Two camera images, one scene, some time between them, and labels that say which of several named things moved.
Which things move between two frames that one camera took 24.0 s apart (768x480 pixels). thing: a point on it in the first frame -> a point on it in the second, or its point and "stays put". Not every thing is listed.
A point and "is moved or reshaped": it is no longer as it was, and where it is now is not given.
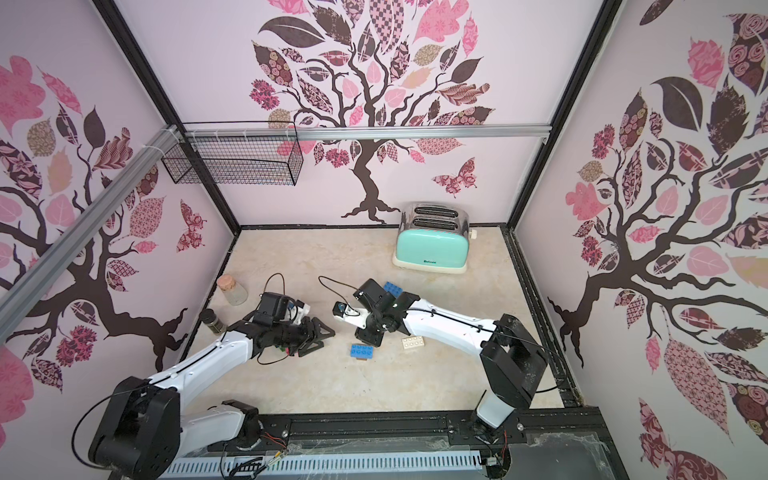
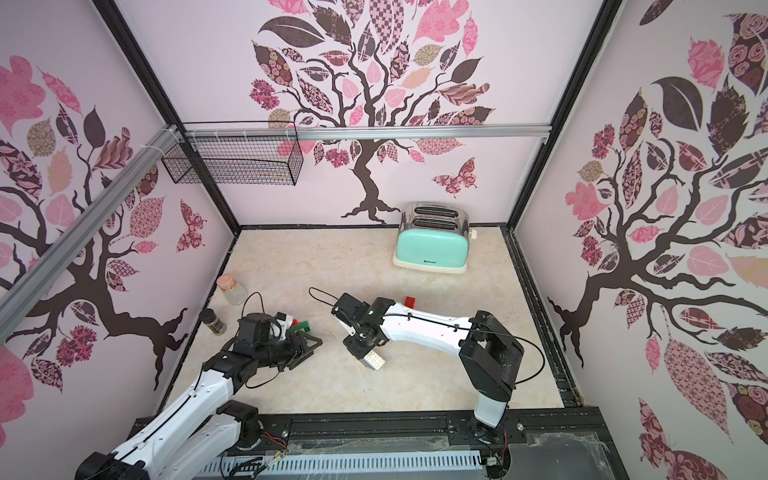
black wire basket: [267, 153] stays put
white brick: [412, 342] is moved or reshaped
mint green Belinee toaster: [433, 238] stays put
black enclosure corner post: [608, 14] stays put
